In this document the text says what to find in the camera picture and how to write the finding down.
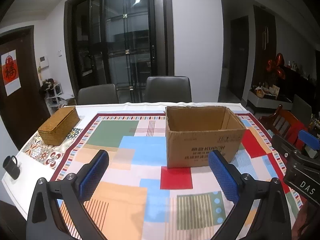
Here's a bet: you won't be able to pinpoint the red heart balloons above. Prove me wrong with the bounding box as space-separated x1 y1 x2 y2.
266 53 285 80

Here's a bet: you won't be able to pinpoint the glass sliding door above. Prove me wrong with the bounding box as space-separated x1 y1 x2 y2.
64 0 174 103

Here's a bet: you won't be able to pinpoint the grey chair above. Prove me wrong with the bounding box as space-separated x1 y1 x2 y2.
77 83 119 105
144 76 192 103

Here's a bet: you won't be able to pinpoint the brown cardboard box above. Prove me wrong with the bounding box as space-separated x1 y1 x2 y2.
165 106 246 168

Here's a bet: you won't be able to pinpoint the red wooden chair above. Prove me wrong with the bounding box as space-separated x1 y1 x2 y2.
258 104 308 150

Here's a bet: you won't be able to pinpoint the black mug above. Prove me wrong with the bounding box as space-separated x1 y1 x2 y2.
3 155 20 180

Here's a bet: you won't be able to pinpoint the woven rattan box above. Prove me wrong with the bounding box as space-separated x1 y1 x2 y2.
37 106 80 146

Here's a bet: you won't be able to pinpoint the grey chair right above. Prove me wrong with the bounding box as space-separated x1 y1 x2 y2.
144 76 192 103

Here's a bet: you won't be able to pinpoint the red fu poster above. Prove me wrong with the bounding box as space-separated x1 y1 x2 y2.
1 50 21 96

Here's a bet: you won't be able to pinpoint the white low cabinet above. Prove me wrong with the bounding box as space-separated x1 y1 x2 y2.
247 86 293 111

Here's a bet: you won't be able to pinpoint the wall intercom panel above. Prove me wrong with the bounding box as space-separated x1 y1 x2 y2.
39 56 49 69

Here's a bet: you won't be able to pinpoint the grey chair left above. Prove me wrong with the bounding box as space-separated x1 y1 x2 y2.
77 83 119 105

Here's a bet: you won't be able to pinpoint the white shoe rack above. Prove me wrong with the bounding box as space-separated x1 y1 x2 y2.
40 79 76 115

